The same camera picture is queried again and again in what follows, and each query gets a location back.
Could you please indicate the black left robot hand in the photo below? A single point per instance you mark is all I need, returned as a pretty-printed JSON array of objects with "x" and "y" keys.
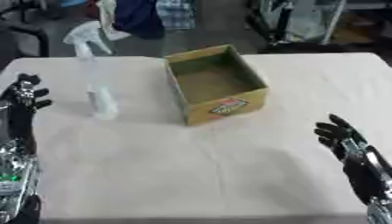
[{"x": 20, "y": 116}]

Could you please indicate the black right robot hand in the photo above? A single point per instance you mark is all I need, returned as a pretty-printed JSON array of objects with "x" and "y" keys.
[{"x": 352, "y": 157}]

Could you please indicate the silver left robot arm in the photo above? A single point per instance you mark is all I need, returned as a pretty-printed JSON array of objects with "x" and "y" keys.
[{"x": 15, "y": 180}]

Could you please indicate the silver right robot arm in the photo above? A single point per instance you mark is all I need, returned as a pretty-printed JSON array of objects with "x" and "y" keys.
[{"x": 382, "y": 211}]

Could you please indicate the clear white spray bottle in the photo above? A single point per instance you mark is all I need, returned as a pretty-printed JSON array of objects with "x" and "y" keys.
[{"x": 97, "y": 84}]

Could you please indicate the tan cardboard box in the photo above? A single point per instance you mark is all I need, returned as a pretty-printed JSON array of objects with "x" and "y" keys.
[{"x": 217, "y": 84}]

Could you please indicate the black chair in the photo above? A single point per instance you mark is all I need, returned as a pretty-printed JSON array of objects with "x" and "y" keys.
[{"x": 23, "y": 27}]

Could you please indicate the black metal stand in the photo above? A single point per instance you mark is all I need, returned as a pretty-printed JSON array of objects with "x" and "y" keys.
[{"x": 306, "y": 24}]

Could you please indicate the person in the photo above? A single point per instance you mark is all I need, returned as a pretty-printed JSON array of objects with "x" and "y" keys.
[{"x": 138, "y": 16}]

